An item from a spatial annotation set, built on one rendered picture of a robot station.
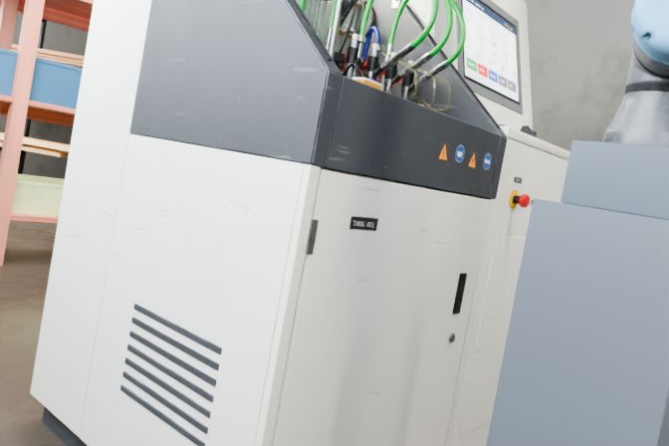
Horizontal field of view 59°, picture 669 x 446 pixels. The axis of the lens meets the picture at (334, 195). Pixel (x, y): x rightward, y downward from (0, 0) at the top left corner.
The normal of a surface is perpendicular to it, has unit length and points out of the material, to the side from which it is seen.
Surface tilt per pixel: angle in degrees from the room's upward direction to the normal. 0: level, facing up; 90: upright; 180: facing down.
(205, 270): 90
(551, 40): 90
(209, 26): 90
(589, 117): 90
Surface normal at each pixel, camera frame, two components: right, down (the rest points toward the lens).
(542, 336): -0.73, -0.11
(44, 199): 0.70, 0.15
